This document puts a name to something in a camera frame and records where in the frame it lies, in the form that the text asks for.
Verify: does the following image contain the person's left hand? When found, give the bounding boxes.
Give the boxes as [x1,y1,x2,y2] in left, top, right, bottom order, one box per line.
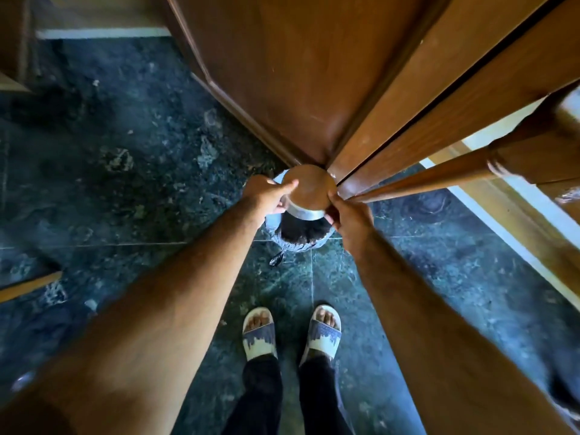
[241,175,300,227]

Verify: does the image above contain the white skirting board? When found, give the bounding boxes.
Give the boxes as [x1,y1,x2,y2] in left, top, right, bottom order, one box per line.
[35,26,171,40]

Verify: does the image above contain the person's right hand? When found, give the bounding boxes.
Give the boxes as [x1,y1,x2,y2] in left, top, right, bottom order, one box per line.
[325,192,375,255]

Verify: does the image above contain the white and grey right slipper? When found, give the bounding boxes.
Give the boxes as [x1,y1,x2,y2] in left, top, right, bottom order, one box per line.
[298,304,342,366]

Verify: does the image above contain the bin with pale blue bag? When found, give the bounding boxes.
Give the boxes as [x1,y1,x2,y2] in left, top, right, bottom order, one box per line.
[264,169,337,268]

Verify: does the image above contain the white and grey left slipper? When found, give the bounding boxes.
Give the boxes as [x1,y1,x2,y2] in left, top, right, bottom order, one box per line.
[242,306,278,362]

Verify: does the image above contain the white and grey slipper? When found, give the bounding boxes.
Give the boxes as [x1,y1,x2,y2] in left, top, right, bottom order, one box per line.
[242,306,278,362]
[298,304,342,366]

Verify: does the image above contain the black trousers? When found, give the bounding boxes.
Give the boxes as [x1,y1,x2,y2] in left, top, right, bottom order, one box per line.
[221,353,355,435]

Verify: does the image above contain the steel bowl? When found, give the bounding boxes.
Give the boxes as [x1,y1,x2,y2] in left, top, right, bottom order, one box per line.
[280,165,339,221]

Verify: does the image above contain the person's left forearm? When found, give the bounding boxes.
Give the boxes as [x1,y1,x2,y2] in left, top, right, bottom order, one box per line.
[0,208,269,435]

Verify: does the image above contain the light wooden strip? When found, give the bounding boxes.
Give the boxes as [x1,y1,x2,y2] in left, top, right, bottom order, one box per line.
[0,271,63,304]

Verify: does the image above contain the person's right forearm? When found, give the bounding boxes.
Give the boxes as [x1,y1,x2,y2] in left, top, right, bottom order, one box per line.
[348,231,578,435]

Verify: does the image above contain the brown wooden door frame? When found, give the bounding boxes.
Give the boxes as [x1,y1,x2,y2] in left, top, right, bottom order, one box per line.
[327,0,580,200]

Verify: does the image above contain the brown wooden door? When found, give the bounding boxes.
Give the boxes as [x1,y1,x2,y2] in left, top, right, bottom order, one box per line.
[161,0,438,169]

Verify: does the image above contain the brown wooden rail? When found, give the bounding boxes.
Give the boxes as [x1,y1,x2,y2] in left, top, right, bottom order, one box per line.
[349,83,580,205]

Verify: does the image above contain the brown wooden cabinet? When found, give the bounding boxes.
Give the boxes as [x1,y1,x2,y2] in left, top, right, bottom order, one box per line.
[0,0,34,94]

